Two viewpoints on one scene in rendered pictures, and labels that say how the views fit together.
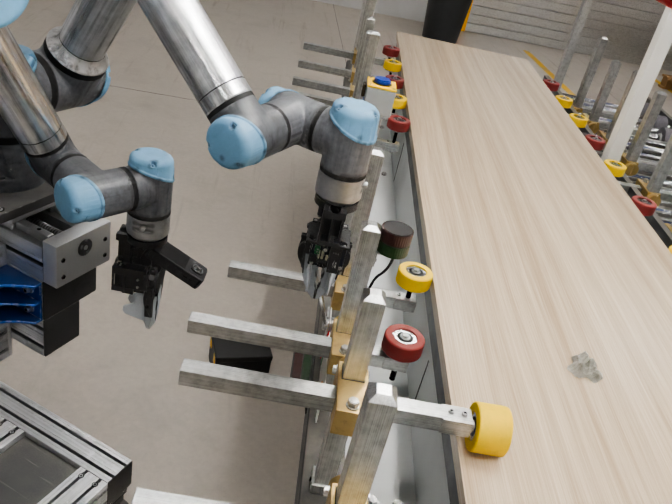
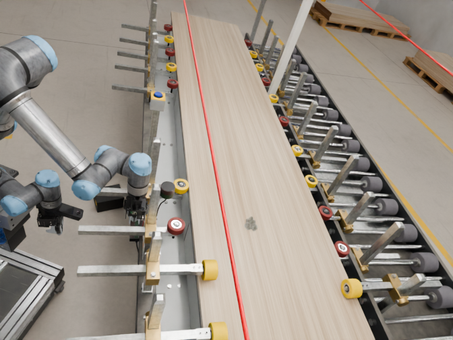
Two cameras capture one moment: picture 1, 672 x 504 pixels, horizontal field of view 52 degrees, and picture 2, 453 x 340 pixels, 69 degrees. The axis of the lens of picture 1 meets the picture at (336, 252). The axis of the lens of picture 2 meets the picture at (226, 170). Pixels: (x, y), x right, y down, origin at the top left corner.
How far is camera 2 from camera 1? 0.48 m
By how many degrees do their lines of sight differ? 18
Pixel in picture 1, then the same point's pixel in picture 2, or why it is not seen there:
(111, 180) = (28, 194)
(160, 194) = (54, 191)
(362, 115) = (143, 166)
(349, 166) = (140, 183)
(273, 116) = (102, 173)
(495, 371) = (214, 234)
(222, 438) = (105, 239)
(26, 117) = not seen: outside the picture
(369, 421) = (155, 308)
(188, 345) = not seen: hidden behind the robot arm
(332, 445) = not seen: hidden behind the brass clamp
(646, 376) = (274, 222)
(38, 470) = (18, 279)
